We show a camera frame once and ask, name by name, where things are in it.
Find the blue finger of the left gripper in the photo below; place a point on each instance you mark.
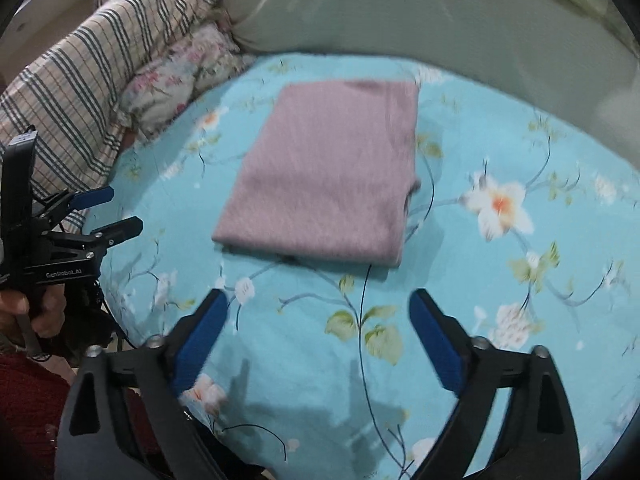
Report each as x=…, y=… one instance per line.
x=89, y=199
x=118, y=232

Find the turquoise floral bed sheet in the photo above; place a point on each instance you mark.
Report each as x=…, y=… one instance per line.
x=525, y=229

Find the plaid checked blanket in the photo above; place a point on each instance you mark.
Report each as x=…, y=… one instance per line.
x=70, y=92

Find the white floral pillow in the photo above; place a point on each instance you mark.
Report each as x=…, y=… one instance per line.
x=162, y=89

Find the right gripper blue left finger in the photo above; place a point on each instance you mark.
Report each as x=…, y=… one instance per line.
x=192, y=339

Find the pink knit sweater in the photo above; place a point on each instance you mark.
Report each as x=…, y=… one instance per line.
x=330, y=174

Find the black camera box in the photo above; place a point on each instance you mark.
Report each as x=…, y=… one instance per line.
x=16, y=181

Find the red sleeve forearm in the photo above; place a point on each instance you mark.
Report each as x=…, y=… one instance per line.
x=50, y=430

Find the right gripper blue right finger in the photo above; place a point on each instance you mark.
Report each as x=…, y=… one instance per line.
x=445, y=342

